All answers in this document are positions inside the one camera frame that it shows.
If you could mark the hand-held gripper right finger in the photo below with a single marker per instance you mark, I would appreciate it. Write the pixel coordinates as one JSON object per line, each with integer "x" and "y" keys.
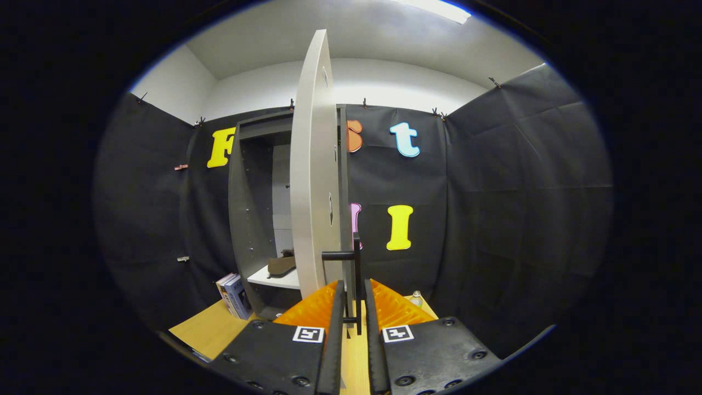
{"x": 373, "y": 340}

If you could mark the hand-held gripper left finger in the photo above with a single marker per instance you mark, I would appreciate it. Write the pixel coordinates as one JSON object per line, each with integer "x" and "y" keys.
{"x": 337, "y": 329}

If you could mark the brown fluffy shoe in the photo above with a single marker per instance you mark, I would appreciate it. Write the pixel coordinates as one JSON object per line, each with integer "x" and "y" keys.
{"x": 281, "y": 265}

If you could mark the dark grey shoe cabinet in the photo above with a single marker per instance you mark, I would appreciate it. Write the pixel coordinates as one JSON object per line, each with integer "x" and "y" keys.
{"x": 247, "y": 219}

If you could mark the small green drink bottle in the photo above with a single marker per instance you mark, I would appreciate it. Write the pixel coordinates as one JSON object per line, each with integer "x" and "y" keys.
{"x": 417, "y": 300}

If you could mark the blue book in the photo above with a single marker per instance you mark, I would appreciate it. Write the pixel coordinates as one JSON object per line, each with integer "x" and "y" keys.
{"x": 240, "y": 299}

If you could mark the black backdrop cloth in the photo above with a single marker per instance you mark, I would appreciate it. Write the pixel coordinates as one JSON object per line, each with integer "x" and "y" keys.
{"x": 521, "y": 219}

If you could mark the long ceiling light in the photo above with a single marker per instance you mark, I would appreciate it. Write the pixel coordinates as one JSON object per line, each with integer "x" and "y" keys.
{"x": 436, "y": 8}

